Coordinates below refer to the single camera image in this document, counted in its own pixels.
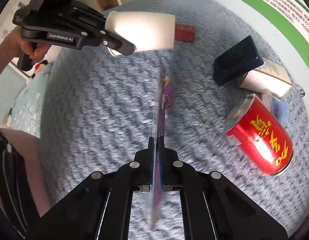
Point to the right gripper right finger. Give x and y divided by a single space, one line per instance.
212 206

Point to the person's left forearm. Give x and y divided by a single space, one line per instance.
9 48

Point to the small red box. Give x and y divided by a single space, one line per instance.
184 33

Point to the crumpled blue wrapper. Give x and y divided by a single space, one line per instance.
277 107

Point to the dark navy box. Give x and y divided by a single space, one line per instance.
236 61

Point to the white rectangular carton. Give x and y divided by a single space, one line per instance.
269 78

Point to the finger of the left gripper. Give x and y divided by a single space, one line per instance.
109 40

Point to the person's left hand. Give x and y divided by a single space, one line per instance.
36 55

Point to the purple wrapper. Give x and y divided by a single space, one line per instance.
163 100

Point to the red drink can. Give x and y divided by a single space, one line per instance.
260 135

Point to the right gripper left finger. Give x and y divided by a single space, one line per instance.
100 206

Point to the white paper cup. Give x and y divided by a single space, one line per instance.
146 30

